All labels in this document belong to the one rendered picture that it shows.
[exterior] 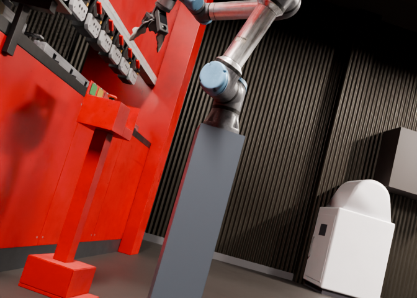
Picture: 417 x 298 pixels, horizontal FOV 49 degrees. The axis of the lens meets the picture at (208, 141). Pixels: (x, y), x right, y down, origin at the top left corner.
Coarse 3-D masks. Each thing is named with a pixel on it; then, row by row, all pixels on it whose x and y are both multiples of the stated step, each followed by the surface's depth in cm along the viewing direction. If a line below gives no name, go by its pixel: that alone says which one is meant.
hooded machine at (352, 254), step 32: (352, 192) 491; (384, 192) 494; (320, 224) 516; (352, 224) 481; (384, 224) 486; (320, 256) 490; (352, 256) 477; (384, 256) 481; (320, 288) 477; (352, 288) 472
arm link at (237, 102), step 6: (240, 78) 182; (240, 84) 181; (246, 84) 184; (240, 90) 180; (234, 96) 176; (240, 96) 181; (216, 102) 181; (222, 102) 178; (228, 102) 178; (234, 102) 180; (240, 102) 182; (234, 108) 180; (240, 108) 183
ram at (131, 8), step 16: (112, 0) 250; (128, 0) 272; (144, 0) 298; (112, 16) 255; (128, 16) 279; (128, 32) 286; (144, 48) 322; (144, 64) 331; (160, 64) 371; (144, 80) 365
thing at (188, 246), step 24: (192, 144) 184; (216, 144) 173; (240, 144) 174; (192, 168) 171; (216, 168) 172; (192, 192) 170; (216, 192) 171; (192, 216) 169; (216, 216) 170; (168, 240) 166; (192, 240) 168; (216, 240) 169; (168, 264) 165; (192, 264) 166; (168, 288) 164; (192, 288) 165
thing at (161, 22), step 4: (156, 12) 195; (160, 12) 195; (164, 12) 197; (156, 16) 195; (160, 16) 194; (164, 16) 196; (156, 20) 194; (160, 20) 193; (164, 20) 195; (156, 24) 193; (160, 24) 192; (164, 24) 194; (160, 28) 191; (164, 28) 192; (160, 32) 192; (164, 32) 193; (168, 32) 194
